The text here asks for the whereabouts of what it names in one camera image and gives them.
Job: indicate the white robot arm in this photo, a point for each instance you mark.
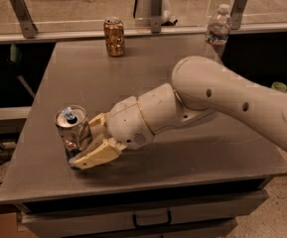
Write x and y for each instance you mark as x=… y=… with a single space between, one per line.
x=199 y=88

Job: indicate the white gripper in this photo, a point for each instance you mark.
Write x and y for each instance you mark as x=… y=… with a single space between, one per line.
x=127 y=122

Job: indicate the clear plastic water bottle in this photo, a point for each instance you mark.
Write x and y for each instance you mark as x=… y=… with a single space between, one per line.
x=218 y=29

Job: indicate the metal rail bracket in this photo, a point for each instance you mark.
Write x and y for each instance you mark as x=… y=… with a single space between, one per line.
x=156 y=14
x=237 y=13
x=28 y=28

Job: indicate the orange soda can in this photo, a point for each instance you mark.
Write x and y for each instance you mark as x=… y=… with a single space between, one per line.
x=114 y=37

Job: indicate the silver blue redbull can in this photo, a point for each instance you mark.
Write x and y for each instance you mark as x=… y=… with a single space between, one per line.
x=72 y=124

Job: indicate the small green object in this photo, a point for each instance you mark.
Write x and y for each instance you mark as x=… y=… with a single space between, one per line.
x=279 y=86

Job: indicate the left metal rail bracket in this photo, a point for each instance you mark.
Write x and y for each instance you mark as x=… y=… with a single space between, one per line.
x=28 y=28

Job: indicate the middle metal rail bracket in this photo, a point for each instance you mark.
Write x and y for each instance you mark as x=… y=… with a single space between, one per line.
x=156 y=14

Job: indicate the grey drawer with black handle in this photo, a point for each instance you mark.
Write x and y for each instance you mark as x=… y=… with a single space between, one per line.
x=203 y=217

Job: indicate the right metal rail bracket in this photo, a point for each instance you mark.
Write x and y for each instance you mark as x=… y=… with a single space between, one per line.
x=237 y=13

